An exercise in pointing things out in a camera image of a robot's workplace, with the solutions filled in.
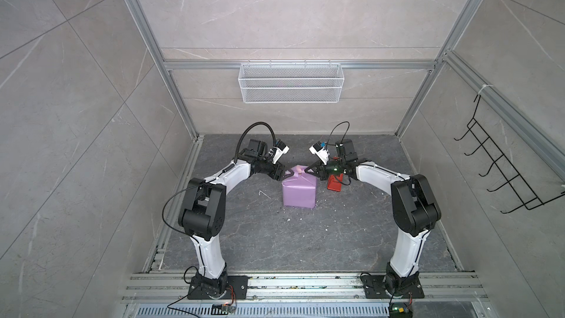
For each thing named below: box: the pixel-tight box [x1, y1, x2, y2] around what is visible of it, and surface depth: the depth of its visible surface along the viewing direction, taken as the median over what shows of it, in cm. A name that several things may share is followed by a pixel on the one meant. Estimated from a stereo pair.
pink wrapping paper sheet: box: [281, 164, 318, 210], surface depth 89 cm
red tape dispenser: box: [326, 172, 344, 193], surface depth 99 cm
